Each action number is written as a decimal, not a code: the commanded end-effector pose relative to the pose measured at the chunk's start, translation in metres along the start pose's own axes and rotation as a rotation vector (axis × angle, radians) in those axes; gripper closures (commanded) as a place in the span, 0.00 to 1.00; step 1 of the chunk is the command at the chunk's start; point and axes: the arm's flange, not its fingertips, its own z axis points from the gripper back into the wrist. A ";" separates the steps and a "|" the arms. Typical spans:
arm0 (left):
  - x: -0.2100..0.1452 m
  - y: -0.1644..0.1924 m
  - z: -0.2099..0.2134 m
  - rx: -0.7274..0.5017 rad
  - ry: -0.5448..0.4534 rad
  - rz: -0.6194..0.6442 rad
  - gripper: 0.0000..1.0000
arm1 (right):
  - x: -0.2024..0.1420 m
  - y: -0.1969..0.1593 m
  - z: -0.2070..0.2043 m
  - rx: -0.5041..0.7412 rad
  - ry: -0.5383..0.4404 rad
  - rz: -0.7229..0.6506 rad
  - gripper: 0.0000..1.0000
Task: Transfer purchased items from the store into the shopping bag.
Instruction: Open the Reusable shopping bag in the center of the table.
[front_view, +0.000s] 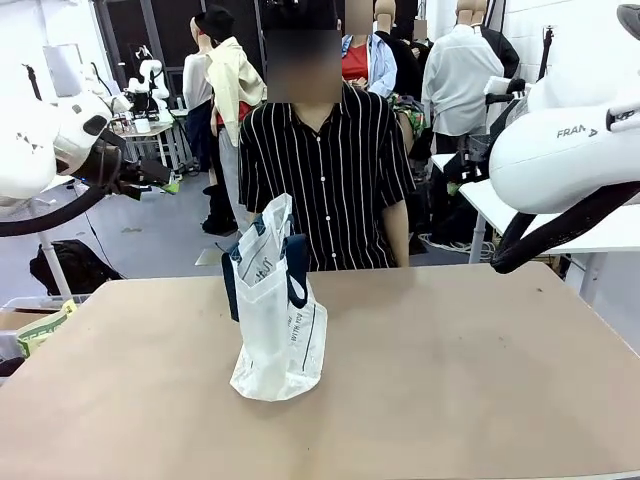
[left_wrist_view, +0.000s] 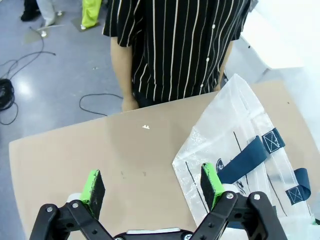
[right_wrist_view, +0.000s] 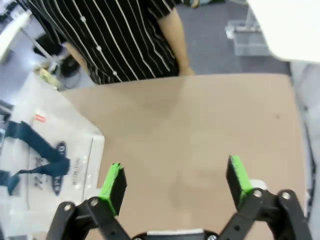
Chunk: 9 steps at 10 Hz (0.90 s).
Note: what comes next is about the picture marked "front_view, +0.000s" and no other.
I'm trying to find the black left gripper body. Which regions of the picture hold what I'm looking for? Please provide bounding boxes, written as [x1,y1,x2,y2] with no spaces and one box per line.
[117,157,174,201]

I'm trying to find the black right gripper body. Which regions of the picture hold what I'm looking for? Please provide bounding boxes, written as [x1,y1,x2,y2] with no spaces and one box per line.
[443,133,495,184]

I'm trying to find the white woven shopping bag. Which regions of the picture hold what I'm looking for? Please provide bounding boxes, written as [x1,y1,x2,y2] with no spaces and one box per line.
[221,192,329,403]

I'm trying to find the person left forearm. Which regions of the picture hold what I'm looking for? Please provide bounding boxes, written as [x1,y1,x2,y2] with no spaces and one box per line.
[382,197,412,269]

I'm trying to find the green and white paper bag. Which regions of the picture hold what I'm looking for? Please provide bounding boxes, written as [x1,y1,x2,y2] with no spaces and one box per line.
[16,298,80,359]

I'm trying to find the small white table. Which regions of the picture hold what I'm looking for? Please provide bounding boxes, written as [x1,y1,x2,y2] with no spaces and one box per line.
[429,152,464,176]

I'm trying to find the cluttered background work table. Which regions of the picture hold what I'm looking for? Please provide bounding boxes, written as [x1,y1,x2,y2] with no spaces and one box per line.
[110,107,189,169]

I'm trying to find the mannequin with white shirt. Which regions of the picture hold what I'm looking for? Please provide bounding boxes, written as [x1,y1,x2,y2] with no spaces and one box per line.
[421,0,507,151]

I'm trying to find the large white table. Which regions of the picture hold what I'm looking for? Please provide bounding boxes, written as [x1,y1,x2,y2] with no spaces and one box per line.
[457,178,640,307]

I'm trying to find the black backpack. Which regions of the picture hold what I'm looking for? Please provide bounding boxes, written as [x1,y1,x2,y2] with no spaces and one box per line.
[29,239,124,297]

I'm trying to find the mannequin with black jacket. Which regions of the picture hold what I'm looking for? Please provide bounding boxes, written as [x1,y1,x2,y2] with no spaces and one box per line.
[373,0,434,101]

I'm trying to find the white stand pole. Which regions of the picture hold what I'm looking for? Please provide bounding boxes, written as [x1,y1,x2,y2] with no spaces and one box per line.
[35,232,74,301]

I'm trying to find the person in striped shirt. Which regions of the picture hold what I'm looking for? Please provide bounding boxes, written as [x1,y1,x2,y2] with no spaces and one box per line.
[238,0,417,274]

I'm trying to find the white board panel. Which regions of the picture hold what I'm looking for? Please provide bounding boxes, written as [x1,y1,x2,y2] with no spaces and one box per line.
[42,43,84,99]

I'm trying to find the black tripod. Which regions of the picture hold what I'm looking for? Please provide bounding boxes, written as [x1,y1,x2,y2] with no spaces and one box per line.
[535,25,560,85]

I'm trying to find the mannequin with red top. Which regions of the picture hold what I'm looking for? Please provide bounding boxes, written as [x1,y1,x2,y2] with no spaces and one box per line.
[341,0,399,99]

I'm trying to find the brown cardboard box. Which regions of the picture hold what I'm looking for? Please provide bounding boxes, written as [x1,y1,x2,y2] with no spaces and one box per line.
[0,309,62,332]

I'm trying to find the white floor cables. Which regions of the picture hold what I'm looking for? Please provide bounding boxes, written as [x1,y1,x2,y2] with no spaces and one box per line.
[415,230,497,254]

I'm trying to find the black left arm cable sleeve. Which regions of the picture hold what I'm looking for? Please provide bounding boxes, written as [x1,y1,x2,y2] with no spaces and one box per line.
[0,144,126,239]

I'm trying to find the black arm cable sleeve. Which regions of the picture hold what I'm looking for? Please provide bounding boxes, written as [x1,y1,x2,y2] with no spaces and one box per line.
[489,179,640,275]
[0,144,126,239]

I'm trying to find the black right arm cable sleeve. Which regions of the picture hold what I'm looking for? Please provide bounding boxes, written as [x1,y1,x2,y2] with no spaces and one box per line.
[489,179,640,275]

